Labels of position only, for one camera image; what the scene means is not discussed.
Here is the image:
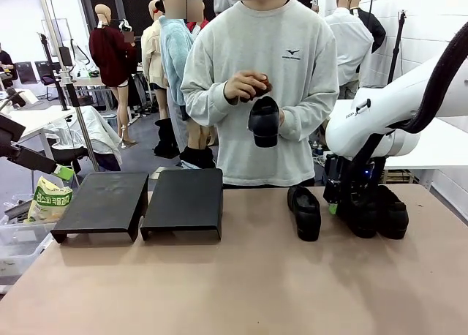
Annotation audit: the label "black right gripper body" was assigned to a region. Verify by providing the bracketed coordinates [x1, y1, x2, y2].
[323, 152, 387, 201]

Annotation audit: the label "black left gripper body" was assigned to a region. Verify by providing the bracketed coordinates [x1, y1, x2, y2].
[0, 113, 27, 159]

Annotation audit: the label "black leather shoe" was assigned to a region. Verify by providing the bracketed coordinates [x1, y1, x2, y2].
[287, 185, 322, 242]
[375, 184, 410, 240]
[247, 96, 281, 148]
[336, 190, 380, 240]

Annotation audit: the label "brown shoe brush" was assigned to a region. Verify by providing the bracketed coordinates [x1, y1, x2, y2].
[239, 75, 274, 103]

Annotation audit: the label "person's right forearm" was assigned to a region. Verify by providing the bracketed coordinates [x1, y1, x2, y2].
[181, 79, 235, 127]

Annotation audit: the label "person's left forearm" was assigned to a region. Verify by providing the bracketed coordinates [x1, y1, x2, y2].
[282, 89, 339, 142]

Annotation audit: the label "black metal shoe stand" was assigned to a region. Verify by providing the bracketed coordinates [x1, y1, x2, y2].
[50, 171, 150, 244]
[140, 167, 224, 241]

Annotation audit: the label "person's right hand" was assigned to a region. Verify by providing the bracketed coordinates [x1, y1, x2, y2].
[223, 70, 271, 104]

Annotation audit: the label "green yellow snack bag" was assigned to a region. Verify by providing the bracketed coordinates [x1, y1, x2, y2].
[24, 176, 74, 225]

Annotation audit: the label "black chair back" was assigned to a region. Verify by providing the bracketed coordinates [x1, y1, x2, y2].
[14, 61, 39, 85]

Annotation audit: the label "seated person in black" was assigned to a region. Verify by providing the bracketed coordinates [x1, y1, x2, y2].
[0, 42, 18, 91]

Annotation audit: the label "clear plastic bin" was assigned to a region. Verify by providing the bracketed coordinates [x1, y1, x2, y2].
[0, 214, 56, 277]

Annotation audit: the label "silver metal pole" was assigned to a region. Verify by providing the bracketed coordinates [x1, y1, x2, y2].
[36, 0, 100, 172]

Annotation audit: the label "mannequin in maroon sweater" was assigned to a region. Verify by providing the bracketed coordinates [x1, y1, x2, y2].
[88, 4, 138, 146]

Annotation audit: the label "black boots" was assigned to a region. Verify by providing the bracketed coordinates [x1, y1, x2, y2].
[153, 118, 180, 159]

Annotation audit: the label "black tripod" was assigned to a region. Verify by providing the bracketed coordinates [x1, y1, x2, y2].
[386, 10, 409, 86]

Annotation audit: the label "mannequin in white shirt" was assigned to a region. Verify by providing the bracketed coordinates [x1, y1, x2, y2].
[324, 0, 374, 100]

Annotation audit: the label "mannequin in black jacket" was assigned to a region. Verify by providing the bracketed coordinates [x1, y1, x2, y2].
[350, 0, 387, 54]

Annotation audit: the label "mannequin in beige jacket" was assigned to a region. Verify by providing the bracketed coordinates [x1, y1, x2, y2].
[141, 0, 171, 120]

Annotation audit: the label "person in grey sweatshirt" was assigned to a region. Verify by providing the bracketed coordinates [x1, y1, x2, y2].
[181, 0, 339, 188]

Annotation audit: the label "mannequin in light blue fleece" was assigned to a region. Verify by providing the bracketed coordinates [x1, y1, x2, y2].
[159, 0, 200, 153]

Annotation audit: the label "mannequin in red top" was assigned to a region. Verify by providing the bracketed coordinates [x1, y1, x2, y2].
[186, 0, 210, 36]

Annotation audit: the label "mannequin in grey hoodie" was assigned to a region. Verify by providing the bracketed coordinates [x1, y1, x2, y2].
[213, 0, 235, 16]

